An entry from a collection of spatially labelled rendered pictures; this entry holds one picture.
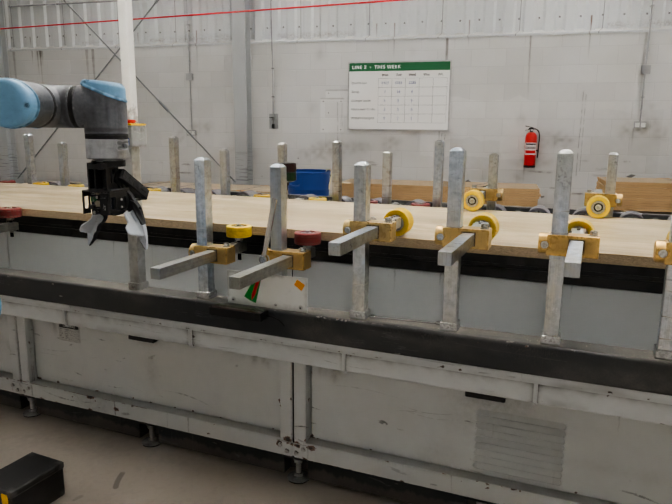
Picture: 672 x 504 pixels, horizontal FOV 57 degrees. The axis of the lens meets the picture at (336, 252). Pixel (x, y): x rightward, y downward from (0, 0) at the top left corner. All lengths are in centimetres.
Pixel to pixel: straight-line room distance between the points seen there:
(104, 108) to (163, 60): 883
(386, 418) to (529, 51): 717
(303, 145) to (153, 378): 705
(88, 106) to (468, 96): 760
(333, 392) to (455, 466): 45
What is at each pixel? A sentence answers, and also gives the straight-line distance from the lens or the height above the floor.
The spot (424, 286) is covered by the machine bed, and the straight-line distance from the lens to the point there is 185.
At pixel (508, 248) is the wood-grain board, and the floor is 89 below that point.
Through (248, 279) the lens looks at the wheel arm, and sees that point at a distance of 153.
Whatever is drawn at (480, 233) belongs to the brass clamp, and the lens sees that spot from 156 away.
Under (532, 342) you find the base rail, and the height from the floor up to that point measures 70.
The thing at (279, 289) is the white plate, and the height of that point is 76.
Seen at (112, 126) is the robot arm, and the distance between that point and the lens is 142.
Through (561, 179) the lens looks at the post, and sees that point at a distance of 153.
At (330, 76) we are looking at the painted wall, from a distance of 913.
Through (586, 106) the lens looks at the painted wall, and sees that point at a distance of 877.
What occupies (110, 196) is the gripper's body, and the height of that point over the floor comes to 107.
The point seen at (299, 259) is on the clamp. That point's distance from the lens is 172.
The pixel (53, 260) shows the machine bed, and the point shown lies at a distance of 263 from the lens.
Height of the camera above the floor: 121
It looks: 11 degrees down
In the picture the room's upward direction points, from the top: straight up
